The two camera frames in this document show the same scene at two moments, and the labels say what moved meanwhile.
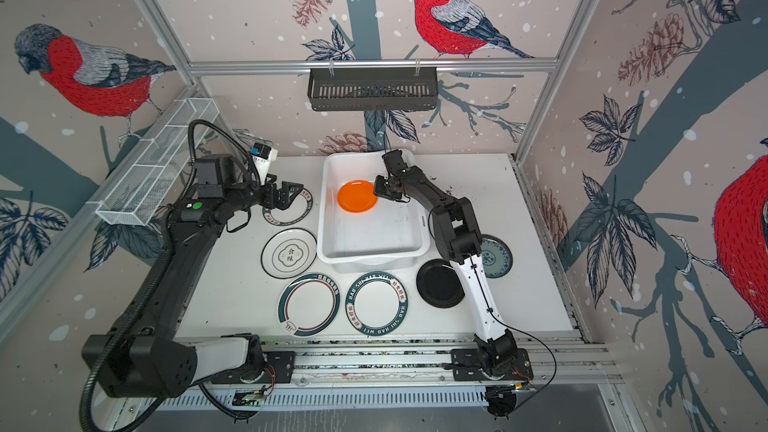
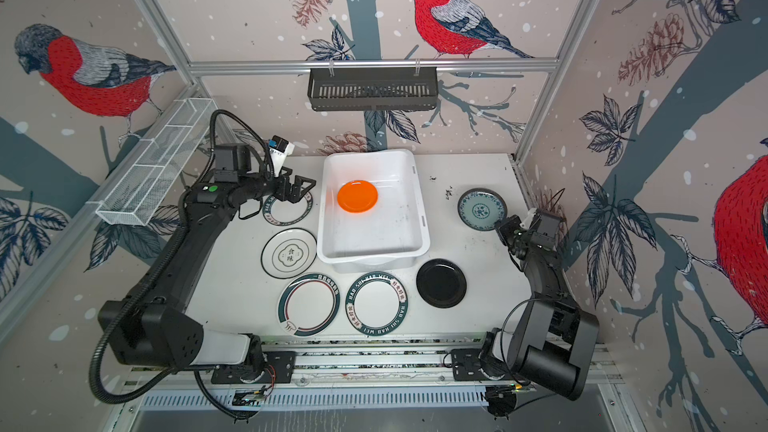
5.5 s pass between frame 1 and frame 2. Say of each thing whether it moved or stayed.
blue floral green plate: moved
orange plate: stayed
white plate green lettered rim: stayed
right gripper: moved
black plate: stayed
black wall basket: stayed
